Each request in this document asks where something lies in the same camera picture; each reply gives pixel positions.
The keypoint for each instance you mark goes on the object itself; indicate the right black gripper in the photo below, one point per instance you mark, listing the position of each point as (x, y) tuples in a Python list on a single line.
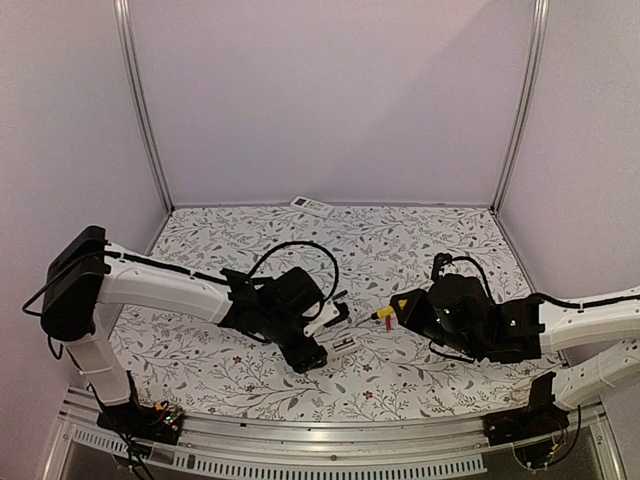
[(409, 317)]

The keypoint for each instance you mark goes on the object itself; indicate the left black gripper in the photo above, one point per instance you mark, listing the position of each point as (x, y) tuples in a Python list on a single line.
[(307, 358)]

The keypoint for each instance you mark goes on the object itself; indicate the yellow handled screwdriver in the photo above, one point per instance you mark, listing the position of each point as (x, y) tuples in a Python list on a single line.
[(379, 315)]

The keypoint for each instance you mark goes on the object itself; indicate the white air conditioner remote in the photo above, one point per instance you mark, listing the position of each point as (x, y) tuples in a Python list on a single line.
[(342, 346)]

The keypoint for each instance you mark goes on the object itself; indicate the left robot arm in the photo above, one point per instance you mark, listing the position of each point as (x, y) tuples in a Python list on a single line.
[(285, 311)]

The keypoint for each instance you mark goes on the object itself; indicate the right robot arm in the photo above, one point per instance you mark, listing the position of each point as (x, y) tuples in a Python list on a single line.
[(456, 312)]

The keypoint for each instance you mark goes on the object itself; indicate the floral patterned table mat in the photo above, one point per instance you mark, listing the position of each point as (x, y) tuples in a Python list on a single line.
[(373, 253)]

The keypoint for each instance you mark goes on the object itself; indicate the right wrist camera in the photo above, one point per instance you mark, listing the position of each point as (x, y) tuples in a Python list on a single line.
[(440, 260)]

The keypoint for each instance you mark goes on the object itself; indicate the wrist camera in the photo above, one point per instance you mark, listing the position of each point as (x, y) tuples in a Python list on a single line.
[(341, 315), (440, 260)]

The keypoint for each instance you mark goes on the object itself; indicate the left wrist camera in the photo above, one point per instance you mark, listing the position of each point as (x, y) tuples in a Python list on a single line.
[(341, 315)]

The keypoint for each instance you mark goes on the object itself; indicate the front aluminium rail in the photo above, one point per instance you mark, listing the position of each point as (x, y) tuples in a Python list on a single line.
[(219, 447)]

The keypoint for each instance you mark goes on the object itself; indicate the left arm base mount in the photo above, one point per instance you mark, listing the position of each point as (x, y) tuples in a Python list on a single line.
[(160, 424)]

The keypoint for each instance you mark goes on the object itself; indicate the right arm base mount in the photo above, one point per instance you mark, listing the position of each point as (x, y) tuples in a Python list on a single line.
[(539, 417)]

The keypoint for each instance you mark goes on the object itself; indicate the right aluminium frame post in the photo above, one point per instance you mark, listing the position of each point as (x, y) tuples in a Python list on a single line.
[(525, 99)]

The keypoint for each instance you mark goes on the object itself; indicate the aluminium frame post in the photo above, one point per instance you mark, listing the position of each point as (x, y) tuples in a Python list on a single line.
[(124, 22), (525, 99)]

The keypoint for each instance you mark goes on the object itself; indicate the left aluminium frame post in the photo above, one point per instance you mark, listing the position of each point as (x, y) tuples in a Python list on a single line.
[(124, 22)]

